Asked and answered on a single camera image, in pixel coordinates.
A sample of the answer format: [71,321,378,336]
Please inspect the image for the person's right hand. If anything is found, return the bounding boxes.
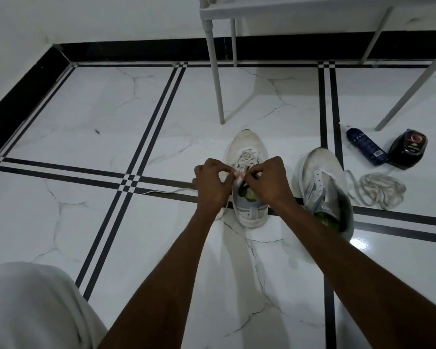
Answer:
[241,157,297,215]

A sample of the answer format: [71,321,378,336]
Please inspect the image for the person's left hand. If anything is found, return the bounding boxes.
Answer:
[193,159,237,219]

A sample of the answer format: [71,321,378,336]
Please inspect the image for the white shoelace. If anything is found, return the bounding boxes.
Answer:
[142,150,264,221]
[345,169,407,210]

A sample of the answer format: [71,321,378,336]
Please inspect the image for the white sneaker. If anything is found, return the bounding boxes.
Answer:
[226,129,269,229]
[298,147,355,241]

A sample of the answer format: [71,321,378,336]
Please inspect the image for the person's left forearm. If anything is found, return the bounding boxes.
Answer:
[98,210,222,349]

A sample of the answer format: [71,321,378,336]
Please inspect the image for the person's right forearm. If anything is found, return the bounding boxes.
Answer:
[281,199,436,349]

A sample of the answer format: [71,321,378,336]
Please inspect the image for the black shoe polish container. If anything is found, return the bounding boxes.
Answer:
[388,128,429,170]

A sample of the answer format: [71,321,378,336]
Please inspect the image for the grey metal shelf rack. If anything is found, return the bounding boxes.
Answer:
[199,0,436,132]

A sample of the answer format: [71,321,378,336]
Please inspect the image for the dark blue spray bottle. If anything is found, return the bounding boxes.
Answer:
[340,123,390,167]

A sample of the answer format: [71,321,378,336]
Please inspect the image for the white shorts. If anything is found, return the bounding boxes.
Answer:
[0,261,108,349]

